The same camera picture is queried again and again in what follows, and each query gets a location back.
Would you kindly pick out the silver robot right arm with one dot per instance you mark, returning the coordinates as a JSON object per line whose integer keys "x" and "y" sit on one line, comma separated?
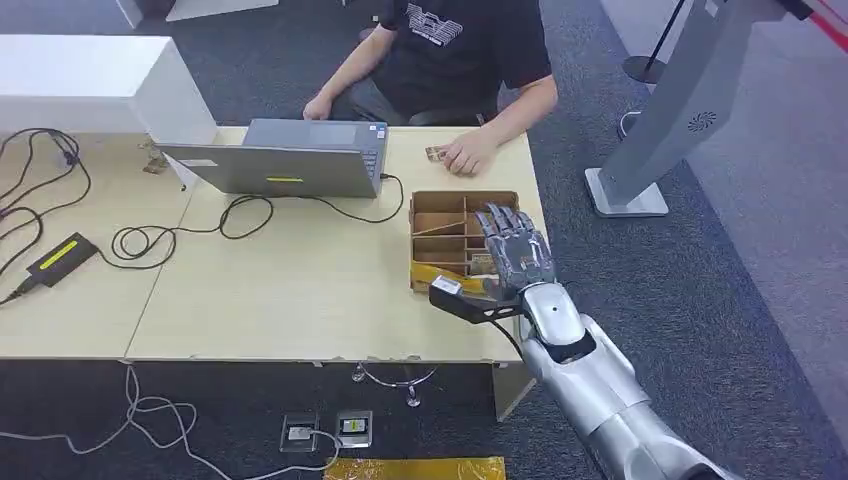
{"x": 596, "y": 384}

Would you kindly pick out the black right wrist camera bracket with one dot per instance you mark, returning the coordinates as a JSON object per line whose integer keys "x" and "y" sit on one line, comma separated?
{"x": 464, "y": 306}

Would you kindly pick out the black stanchion pole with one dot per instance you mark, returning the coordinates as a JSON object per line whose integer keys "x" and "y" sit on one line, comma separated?
{"x": 639, "y": 67}

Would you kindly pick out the red barrier belt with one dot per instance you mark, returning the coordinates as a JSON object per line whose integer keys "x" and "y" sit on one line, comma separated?
{"x": 831, "y": 26}

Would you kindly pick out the person's left hand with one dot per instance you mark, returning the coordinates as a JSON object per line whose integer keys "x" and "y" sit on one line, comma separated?
{"x": 472, "y": 154}

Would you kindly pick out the black laptop power adapter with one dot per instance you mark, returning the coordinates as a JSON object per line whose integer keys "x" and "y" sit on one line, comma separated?
{"x": 61, "y": 258}

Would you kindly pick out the white cabinet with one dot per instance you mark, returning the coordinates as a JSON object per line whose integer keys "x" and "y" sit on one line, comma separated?
{"x": 79, "y": 79}

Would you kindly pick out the white furniture base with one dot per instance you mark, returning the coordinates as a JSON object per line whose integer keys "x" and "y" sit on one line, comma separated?
{"x": 199, "y": 8}

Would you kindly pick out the wooden compartment card box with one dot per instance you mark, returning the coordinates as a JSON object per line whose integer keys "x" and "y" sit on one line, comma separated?
{"x": 437, "y": 225}

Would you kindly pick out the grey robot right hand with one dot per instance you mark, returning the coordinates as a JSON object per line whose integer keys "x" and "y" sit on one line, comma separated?
{"x": 520, "y": 255}

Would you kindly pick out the person's right hand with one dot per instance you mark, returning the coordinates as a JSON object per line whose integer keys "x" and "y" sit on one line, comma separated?
{"x": 318, "y": 107}

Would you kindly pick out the grey kiosk stand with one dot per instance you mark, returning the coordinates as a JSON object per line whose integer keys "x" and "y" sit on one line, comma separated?
{"x": 682, "y": 99}

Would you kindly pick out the grey open laptop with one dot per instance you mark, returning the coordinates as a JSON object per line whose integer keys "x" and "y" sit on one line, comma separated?
{"x": 285, "y": 169}

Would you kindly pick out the open floor socket box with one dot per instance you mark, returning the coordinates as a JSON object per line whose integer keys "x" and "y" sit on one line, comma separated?
{"x": 298, "y": 432}

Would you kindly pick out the pale desk leg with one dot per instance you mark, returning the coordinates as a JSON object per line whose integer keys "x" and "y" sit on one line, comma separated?
{"x": 510, "y": 391}

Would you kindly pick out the person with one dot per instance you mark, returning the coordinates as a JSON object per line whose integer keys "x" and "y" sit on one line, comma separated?
{"x": 457, "y": 66}

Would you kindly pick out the small brown card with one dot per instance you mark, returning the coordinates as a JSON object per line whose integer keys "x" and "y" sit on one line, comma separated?
{"x": 434, "y": 154}

